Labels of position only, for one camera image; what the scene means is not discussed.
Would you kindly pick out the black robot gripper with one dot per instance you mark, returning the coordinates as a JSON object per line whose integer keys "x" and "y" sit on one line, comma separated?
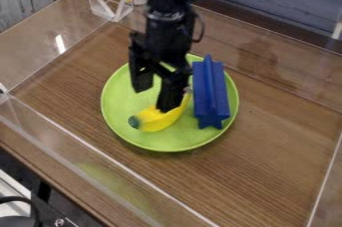
{"x": 158, "y": 52}

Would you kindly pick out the green round plate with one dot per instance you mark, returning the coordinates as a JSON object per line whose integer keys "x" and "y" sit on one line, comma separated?
{"x": 121, "y": 102}

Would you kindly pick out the yellow toy banana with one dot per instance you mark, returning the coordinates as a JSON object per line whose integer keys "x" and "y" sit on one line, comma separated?
{"x": 151, "y": 120}

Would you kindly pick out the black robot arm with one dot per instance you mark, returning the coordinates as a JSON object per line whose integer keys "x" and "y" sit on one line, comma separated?
{"x": 167, "y": 6}

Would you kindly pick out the blue star-shaped block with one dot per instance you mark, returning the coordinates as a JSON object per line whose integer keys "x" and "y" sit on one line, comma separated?
{"x": 211, "y": 107}

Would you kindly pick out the clear acrylic corner bracket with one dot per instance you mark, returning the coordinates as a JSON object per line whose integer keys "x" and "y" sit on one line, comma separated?
{"x": 110, "y": 9}

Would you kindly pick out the clear acrylic enclosure wall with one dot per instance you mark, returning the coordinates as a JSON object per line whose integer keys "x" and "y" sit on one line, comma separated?
{"x": 262, "y": 176}

